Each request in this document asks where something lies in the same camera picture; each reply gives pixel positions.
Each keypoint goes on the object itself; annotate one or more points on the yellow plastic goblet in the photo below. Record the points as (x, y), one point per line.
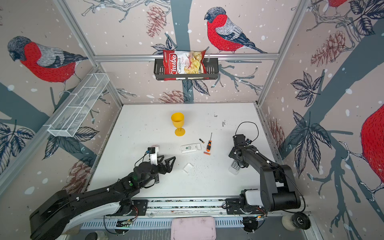
(178, 122)

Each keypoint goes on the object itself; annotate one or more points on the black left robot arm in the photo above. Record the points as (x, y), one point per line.
(62, 210)

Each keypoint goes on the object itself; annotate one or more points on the white battery cover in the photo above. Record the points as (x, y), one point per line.
(188, 168)

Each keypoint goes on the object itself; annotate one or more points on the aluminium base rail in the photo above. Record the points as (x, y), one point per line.
(172, 207)

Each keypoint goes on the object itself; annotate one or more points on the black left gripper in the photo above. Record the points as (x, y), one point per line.
(164, 170)

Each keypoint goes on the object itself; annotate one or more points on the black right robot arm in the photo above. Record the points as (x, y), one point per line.
(278, 189)

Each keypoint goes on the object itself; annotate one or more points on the white air conditioner remote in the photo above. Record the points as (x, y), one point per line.
(190, 148)

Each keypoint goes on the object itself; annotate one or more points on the black wall basket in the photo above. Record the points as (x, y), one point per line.
(207, 69)

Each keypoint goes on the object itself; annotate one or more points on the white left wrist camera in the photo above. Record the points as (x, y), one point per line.
(153, 153)

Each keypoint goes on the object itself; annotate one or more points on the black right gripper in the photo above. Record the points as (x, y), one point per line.
(232, 153)

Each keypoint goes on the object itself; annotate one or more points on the red cassava chips bag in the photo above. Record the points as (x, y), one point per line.
(183, 62)

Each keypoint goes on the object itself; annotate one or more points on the orange handled screwdriver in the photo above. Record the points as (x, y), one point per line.
(209, 144)

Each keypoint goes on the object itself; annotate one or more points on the pink tray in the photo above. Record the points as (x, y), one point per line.
(193, 228)

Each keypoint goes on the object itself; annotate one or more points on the white tape roll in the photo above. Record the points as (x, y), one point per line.
(296, 221)

